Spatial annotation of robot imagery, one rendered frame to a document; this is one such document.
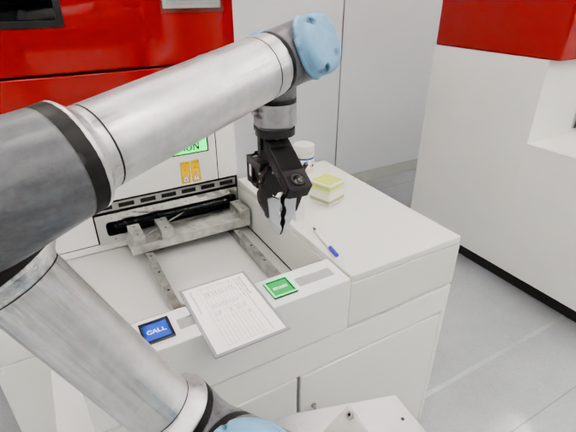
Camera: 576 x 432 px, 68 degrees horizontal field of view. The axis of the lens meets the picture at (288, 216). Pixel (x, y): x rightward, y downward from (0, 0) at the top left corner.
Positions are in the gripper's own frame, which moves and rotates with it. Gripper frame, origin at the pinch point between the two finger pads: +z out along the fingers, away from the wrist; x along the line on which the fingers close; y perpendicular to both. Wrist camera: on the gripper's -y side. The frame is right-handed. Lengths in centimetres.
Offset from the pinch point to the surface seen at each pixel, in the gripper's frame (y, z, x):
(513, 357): 11, 111, -129
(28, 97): 54, -19, 37
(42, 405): 59, 79, 58
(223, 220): 48, 23, -6
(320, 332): -4.0, 26.4, -7.4
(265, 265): 24.3, 25.6, -8.1
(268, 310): -4.6, 14.3, 5.5
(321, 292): -4.0, 15.2, -7.2
